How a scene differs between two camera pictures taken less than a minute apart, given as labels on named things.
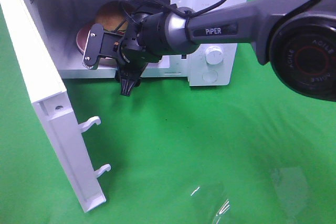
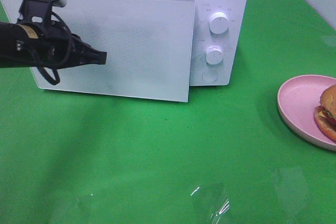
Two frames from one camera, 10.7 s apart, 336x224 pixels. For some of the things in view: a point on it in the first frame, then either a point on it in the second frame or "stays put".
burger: x=113 y=16 -> x=325 y=115
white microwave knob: x=213 y=55 stays put
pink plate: x=82 y=37 -> x=297 y=97
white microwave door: x=53 y=105 -> x=149 y=36
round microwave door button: x=210 y=76 stays put
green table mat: x=251 y=152 stays put
